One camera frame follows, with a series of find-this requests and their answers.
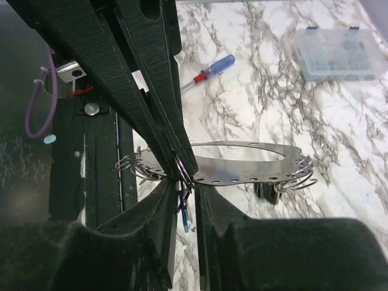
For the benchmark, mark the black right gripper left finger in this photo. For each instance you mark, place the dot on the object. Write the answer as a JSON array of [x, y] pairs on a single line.
[[133, 251]]

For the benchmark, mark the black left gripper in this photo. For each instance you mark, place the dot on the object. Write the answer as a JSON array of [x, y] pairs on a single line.
[[128, 49]]

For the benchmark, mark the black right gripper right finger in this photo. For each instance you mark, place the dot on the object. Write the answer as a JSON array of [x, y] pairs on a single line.
[[237, 252]]

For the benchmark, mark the black key tag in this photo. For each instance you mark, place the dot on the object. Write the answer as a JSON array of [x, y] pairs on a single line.
[[267, 191]]

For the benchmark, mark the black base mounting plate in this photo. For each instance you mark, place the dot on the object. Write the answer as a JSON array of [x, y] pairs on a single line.
[[84, 182]]

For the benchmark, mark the clear plastic organizer box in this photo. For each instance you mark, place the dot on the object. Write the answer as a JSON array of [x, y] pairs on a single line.
[[338, 54]]

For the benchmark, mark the blue handled screwdriver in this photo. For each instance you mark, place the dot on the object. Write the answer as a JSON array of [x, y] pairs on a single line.
[[211, 71]]

